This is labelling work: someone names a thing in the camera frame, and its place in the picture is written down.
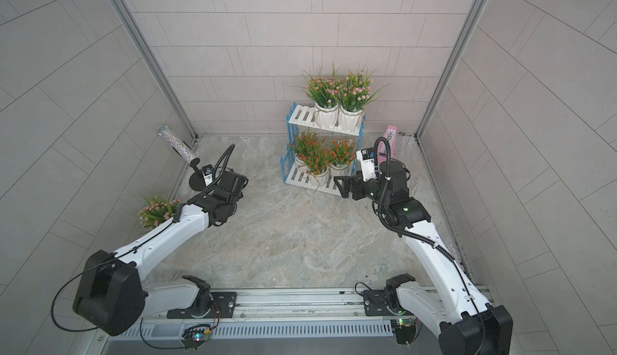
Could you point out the red flower pot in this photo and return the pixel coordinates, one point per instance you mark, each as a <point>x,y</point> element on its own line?
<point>317,168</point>
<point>342,154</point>
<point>304,145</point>

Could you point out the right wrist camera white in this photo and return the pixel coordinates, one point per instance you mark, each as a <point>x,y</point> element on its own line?
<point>367,159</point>

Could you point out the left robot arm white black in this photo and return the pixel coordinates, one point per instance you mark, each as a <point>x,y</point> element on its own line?
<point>111,294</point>

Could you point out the pink metronome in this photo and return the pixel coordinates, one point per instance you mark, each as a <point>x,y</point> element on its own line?
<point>391,135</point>

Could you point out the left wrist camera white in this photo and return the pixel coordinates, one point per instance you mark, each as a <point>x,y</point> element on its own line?
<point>208,174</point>

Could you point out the blue white two-tier rack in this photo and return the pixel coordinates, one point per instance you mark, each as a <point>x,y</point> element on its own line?
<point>301,118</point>

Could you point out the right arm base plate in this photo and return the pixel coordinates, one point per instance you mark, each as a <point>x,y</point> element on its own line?
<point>385,302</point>

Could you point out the glitter tube on black stand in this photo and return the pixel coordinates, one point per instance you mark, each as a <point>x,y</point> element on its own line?
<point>196,179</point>

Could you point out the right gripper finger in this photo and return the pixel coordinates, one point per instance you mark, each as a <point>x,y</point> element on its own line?
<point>344,179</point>
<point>344,189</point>

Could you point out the circuit board with cables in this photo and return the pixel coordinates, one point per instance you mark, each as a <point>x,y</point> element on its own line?
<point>406,330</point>
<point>193,337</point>

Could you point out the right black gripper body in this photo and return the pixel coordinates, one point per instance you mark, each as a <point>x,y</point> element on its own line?
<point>372,190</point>

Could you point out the pink flower pot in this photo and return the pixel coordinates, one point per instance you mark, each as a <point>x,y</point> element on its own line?
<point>320,89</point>
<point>156,211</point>
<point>353,92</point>

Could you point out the red flower pot back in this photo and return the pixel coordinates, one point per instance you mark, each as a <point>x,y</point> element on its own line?
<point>304,145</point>

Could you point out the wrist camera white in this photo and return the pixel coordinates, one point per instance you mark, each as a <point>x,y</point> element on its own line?
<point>367,159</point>
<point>208,174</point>

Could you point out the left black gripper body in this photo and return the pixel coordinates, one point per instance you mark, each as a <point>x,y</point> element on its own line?
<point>232,204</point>

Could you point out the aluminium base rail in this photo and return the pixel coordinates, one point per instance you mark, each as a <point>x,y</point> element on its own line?
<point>274,313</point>

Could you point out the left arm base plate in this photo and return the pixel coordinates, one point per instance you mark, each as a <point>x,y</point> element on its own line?
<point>221,303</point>

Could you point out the left circuit board with cables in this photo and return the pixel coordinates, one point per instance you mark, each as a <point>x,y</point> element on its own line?
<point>193,337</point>

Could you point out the right circuit board with cables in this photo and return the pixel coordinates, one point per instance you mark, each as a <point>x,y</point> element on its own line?
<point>406,330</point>

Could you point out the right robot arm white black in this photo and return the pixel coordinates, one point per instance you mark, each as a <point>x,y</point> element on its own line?
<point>461,317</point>

